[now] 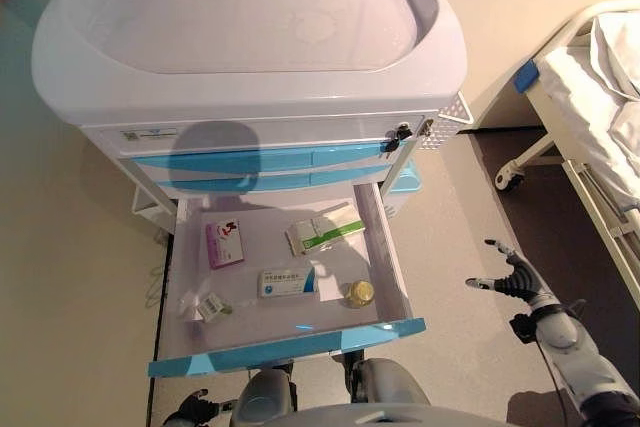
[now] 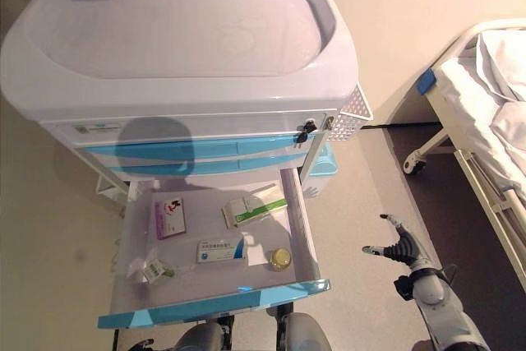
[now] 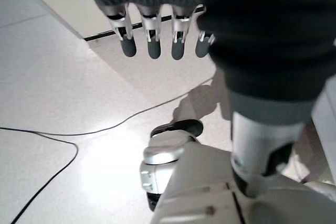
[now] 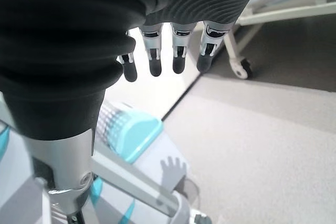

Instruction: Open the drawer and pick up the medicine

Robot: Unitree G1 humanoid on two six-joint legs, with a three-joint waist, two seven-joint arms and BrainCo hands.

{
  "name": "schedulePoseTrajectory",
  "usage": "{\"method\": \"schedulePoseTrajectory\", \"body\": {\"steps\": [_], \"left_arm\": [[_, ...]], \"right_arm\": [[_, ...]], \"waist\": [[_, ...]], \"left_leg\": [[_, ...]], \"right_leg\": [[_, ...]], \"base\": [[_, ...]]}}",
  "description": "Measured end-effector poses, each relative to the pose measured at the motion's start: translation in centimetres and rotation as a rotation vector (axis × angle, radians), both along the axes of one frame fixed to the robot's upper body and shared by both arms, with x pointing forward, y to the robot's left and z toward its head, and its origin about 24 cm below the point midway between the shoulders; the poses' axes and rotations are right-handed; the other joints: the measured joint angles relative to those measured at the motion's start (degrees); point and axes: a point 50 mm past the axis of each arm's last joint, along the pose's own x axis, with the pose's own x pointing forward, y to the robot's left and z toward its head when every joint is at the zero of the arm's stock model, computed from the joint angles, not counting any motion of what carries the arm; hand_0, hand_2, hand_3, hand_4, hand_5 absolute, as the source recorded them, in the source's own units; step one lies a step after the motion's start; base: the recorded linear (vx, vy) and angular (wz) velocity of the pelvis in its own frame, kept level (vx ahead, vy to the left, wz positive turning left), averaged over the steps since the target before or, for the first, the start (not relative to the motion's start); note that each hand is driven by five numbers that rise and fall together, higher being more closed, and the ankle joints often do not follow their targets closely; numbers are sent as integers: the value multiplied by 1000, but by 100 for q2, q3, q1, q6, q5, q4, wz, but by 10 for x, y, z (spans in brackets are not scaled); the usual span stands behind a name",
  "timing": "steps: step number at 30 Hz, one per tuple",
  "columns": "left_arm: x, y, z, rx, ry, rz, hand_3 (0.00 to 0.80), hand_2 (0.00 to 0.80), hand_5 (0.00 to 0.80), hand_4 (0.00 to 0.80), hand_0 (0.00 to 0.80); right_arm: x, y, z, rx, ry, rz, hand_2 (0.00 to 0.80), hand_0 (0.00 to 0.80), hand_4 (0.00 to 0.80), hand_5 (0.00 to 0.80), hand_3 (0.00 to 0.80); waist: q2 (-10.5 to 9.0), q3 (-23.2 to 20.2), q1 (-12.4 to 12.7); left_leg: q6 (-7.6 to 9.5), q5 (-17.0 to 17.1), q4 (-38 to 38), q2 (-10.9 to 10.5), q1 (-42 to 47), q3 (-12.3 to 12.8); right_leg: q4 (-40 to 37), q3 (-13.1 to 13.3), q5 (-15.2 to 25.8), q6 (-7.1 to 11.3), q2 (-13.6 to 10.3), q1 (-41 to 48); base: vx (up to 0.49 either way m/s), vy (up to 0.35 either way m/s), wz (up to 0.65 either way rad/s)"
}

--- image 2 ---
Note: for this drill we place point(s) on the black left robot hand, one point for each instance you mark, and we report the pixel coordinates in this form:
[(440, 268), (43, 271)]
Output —
[(141, 344)]

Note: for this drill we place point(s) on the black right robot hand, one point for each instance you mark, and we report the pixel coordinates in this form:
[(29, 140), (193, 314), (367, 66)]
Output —
[(404, 250)]

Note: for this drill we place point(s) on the small green white medicine box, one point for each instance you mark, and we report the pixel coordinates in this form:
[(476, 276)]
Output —
[(150, 269)]

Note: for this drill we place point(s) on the blue white cart drawer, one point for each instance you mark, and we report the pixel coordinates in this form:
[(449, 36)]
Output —
[(255, 147), (263, 164), (213, 281)]

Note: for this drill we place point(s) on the clear bottle yellow capsules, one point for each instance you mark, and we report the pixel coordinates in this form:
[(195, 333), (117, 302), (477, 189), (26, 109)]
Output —
[(280, 260)]

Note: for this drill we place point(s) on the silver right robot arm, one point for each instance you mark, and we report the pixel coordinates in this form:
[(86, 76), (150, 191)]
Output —
[(439, 310)]

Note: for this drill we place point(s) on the blue white medicine box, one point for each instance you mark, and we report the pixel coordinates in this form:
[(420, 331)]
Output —
[(220, 250)]

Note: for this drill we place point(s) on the purple white medicine box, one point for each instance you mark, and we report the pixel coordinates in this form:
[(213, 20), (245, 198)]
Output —
[(169, 219)]

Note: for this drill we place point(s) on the long green white medicine box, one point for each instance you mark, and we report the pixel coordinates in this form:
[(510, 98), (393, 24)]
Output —
[(246, 211)]

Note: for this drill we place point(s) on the bed caster wheel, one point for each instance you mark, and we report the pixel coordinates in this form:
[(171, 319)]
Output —
[(414, 165)]

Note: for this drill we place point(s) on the white bin blue lid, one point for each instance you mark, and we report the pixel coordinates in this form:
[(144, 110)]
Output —
[(324, 166)]

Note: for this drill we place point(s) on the silver right robot leg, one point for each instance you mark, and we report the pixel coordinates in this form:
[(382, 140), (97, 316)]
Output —
[(304, 330)]

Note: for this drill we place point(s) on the white cart locking bar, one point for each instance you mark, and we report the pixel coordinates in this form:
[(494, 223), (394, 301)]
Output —
[(314, 158)]

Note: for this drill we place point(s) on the white perforated basket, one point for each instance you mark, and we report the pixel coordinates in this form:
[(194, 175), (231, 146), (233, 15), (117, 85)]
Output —
[(349, 121)]

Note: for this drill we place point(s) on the silver cart latch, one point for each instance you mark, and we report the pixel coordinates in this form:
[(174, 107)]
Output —
[(328, 123)]

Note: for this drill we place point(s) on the black cart keys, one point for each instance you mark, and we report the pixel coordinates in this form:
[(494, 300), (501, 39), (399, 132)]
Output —
[(306, 131)]

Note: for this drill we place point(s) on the white cart side bin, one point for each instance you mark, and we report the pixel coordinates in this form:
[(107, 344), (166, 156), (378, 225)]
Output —
[(111, 190)]

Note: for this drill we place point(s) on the blue bed clip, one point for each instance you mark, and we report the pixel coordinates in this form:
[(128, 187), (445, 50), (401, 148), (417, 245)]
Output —
[(426, 83)]

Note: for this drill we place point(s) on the white bed sheet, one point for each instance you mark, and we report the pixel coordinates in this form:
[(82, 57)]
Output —
[(485, 92)]

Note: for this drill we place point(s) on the cart label sticker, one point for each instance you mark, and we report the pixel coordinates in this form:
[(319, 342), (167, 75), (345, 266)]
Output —
[(96, 127)]

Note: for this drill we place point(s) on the white medical cart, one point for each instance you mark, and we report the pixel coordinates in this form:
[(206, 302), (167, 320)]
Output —
[(185, 96)]

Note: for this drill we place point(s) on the white hospital bed frame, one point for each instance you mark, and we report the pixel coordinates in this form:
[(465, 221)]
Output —
[(489, 186)]

